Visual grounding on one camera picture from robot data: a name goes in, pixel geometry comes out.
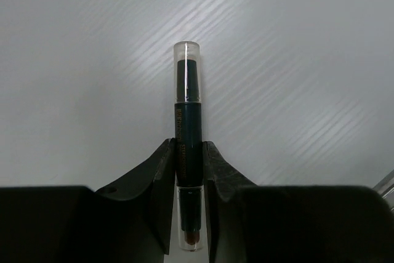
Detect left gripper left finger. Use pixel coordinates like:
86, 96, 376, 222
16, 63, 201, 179
96, 139, 175, 262

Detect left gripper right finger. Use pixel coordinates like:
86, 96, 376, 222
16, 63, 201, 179
203, 141, 262, 262

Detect black makeup stick clear caps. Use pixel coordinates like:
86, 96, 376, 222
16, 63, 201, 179
174, 41, 203, 251

